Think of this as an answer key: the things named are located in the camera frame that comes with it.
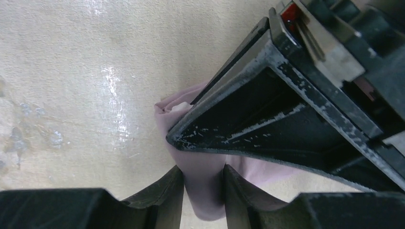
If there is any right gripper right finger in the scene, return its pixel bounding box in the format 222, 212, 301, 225
223, 164, 288, 229

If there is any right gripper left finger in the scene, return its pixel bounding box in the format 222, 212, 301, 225
121, 166, 184, 229

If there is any pink and white underwear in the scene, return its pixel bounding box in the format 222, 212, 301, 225
154, 82, 300, 221

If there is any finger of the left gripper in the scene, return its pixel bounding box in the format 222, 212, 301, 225
166, 17, 405, 192

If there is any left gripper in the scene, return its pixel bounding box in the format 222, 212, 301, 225
269, 0, 405, 149

